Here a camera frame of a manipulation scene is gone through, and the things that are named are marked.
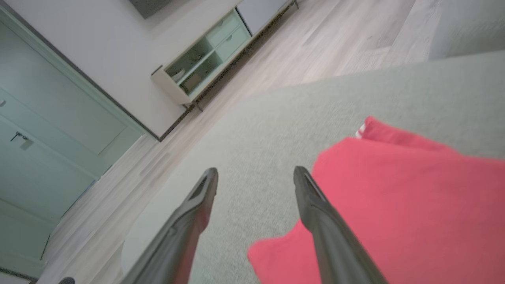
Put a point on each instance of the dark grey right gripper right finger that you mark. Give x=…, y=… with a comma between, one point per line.
x=335, y=240

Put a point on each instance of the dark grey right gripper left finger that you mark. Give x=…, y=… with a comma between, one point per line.
x=181, y=232

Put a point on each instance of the red white striped jersey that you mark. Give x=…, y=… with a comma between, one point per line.
x=414, y=205

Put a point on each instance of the large grey sofa seat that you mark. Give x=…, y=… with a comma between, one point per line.
x=276, y=130

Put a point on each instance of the brown box in cabinet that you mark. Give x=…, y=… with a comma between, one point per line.
x=192, y=82

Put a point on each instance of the mint green door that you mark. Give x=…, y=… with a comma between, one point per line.
x=47, y=118

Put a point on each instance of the low TV cabinet mint drawers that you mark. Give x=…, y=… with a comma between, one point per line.
x=221, y=43

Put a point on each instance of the black wall television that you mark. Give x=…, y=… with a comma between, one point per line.
x=148, y=7

